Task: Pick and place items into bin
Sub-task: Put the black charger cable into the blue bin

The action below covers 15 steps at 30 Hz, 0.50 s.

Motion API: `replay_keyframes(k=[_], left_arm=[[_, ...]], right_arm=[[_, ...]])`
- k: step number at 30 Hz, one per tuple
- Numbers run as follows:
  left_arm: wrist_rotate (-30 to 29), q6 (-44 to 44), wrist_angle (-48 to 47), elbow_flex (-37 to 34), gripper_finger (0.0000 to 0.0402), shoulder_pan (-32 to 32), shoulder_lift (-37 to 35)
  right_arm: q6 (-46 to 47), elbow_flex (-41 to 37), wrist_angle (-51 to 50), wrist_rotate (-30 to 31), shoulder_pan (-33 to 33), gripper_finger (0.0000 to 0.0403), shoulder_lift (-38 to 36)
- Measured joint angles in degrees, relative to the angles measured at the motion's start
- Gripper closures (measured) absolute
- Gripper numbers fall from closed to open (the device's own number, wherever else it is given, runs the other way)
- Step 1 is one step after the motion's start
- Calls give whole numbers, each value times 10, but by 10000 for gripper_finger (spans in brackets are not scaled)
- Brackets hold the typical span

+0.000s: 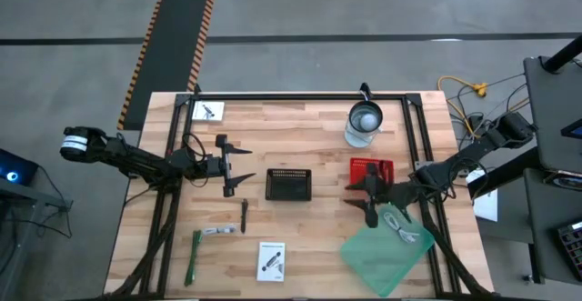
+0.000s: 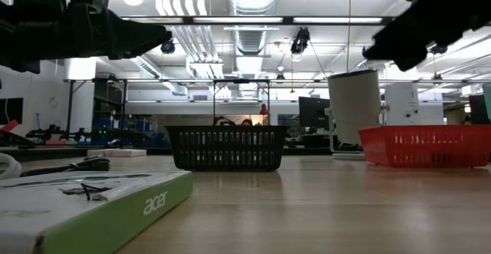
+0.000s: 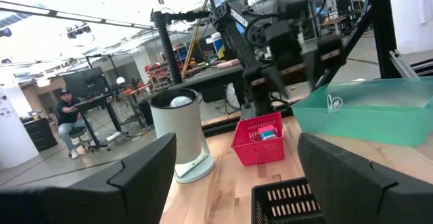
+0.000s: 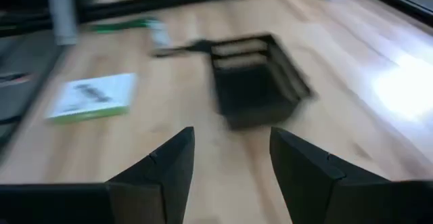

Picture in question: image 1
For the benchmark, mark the computer with blue light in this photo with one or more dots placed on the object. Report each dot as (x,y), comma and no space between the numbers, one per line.
(18,169)

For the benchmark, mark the black plastic basket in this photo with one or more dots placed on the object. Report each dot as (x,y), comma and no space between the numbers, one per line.
(288,187)

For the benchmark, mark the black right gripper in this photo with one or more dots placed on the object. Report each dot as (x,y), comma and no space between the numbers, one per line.
(386,194)

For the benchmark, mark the black hazard-striped floor mat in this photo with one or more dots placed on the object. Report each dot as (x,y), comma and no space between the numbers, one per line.
(173,42)

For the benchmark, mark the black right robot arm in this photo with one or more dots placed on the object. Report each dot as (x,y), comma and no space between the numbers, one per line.
(477,146)

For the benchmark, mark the keyboard with blue keys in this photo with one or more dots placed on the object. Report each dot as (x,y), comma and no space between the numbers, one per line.
(572,246)

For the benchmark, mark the white cylindrical lamp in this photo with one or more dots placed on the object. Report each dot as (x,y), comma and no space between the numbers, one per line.
(364,121)

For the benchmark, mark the red plastic basket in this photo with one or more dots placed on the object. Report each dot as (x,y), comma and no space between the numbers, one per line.
(359,167)

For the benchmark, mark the grey mounting plate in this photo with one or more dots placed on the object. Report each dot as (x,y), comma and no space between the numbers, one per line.
(423,165)

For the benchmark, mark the dark grey low table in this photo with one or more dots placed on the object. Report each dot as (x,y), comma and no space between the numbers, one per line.
(514,228)

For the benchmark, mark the black device blue screen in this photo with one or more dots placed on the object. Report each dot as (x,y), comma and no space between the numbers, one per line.
(574,130)

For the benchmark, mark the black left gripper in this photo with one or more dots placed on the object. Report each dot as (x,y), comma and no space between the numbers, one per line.
(213,167)

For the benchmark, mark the white paper sheet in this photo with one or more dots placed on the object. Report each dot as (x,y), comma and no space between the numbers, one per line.
(486,205)

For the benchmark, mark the grey metal stand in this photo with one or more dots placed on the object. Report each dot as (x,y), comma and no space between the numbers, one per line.
(27,196)

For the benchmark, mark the small white product box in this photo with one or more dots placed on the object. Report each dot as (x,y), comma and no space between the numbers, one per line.
(208,111)

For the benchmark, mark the green translucent plastic bin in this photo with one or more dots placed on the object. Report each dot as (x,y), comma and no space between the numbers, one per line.
(377,264)

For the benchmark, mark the white card bottom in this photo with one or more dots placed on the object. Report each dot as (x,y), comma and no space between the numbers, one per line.
(270,262)

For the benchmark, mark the black aluminium frame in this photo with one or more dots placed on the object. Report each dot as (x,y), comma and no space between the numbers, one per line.
(295,96)

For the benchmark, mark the black pole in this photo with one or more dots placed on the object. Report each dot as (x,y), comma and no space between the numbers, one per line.
(564,54)

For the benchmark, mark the black power brick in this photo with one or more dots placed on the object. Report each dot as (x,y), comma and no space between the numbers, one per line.
(477,126)

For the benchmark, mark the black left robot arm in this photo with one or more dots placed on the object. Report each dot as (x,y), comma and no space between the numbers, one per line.
(136,162)

